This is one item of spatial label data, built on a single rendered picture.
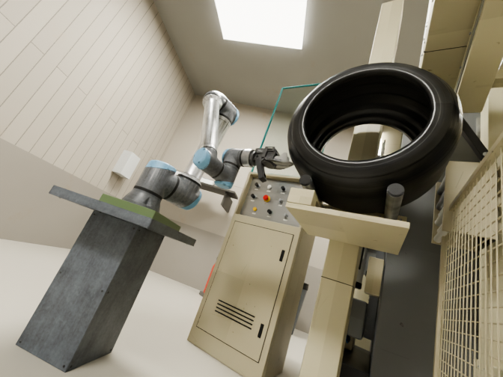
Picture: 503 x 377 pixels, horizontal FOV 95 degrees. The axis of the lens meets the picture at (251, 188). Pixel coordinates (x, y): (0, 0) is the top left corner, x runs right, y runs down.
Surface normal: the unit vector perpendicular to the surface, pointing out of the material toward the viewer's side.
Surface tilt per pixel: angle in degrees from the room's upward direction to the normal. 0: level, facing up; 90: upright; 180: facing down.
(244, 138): 90
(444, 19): 180
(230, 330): 90
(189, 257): 90
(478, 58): 162
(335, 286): 90
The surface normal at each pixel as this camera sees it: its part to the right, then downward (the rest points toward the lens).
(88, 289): -0.11, -0.37
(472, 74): -0.43, 0.72
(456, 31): -0.32, 0.89
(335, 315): -0.42, -0.44
